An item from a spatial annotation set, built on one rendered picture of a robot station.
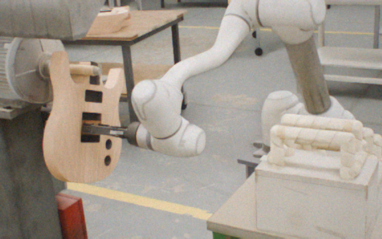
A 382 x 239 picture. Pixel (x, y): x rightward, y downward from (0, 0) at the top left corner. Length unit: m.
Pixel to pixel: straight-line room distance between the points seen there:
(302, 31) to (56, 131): 0.84
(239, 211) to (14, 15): 0.87
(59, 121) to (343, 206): 0.88
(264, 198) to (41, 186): 1.09
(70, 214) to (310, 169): 1.26
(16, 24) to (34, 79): 0.24
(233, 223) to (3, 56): 0.93
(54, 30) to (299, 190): 0.82
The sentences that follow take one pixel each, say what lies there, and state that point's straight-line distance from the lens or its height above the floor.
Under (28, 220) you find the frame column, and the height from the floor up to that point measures 0.66.
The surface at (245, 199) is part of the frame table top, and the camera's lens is 1.61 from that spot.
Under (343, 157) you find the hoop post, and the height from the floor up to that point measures 1.16.
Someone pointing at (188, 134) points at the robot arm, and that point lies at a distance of 1.61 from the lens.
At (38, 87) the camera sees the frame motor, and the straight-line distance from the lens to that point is 1.95.
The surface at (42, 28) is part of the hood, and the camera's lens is 1.70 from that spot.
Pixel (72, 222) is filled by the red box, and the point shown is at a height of 0.54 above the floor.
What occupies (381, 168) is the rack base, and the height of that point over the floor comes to 1.02.
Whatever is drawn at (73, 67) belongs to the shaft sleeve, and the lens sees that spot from 1.86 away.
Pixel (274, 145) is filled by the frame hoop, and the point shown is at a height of 1.17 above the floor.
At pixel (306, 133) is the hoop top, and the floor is 1.20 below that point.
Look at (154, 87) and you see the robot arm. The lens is 1.51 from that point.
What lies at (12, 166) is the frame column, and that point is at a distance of 2.13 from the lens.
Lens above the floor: 1.70
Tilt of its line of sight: 20 degrees down
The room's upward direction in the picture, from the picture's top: 4 degrees counter-clockwise
